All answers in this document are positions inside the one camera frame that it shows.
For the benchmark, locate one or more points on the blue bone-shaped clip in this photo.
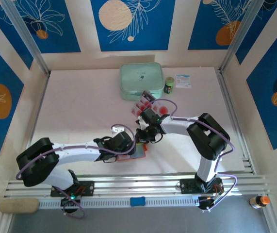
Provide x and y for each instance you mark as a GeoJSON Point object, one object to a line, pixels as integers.
{"type": "Point", "coordinates": [137, 201]}

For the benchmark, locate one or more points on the aluminium frame post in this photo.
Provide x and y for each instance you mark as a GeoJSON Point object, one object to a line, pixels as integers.
{"type": "Point", "coordinates": [26, 36]}
{"type": "Point", "coordinates": [240, 36]}

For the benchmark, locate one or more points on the aluminium rail beam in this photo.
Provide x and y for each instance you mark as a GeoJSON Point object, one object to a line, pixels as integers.
{"type": "Point", "coordinates": [138, 184]}

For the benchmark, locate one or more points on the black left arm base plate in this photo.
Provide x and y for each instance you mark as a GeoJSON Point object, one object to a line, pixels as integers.
{"type": "Point", "coordinates": [87, 188]}

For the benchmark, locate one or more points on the beige foam block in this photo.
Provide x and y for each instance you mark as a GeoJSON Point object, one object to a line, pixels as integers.
{"type": "Point", "coordinates": [19, 205]}

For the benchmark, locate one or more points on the brown bottle orange cap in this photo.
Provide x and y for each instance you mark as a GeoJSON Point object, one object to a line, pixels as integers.
{"type": "Point", "coordinates": [259, 202]}

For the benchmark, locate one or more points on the black credit card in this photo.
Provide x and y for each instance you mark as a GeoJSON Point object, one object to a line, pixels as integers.
{"type": "Point", "coordinates": [149, 95]}

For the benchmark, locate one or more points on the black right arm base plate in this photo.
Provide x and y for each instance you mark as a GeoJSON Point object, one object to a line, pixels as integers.
{"type": "Point", "coordinates": [186, 185]}

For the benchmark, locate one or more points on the white and blue packet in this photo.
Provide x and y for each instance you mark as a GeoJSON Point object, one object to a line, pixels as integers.
{"type": "Point", "coordinates": [184, 81]}

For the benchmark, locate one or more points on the aluminium table side rail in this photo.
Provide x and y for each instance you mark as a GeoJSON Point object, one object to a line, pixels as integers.
{"type": "Point", "coordinates": [38, 109]}
{"type": "Point", "coordinates": [230, 102]}

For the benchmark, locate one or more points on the mint green zip pouch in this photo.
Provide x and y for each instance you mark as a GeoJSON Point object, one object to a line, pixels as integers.
{"type": "Point", "coordinates": [140, 80]}

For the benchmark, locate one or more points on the orange leather card holder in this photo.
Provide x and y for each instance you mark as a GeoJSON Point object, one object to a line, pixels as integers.
{"type": "Point", "coordinates": [140, 151]}

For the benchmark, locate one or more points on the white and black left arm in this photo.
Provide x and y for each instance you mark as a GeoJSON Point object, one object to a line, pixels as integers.
{"type": "Point", "coordinates": [77, 153]}

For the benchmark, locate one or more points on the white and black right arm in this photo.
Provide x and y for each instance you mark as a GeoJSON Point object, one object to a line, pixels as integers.
{"type": "Point", "coordinates": [177, 127]}

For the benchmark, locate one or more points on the credit card with red circle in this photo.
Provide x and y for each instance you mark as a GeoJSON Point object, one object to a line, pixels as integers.
{"type": "Point", "coordinates": [163, 110]}
{"type": "Point", "coordinates": [148, 104]}
{"type": "Point", "coordinates": [137, 110]}

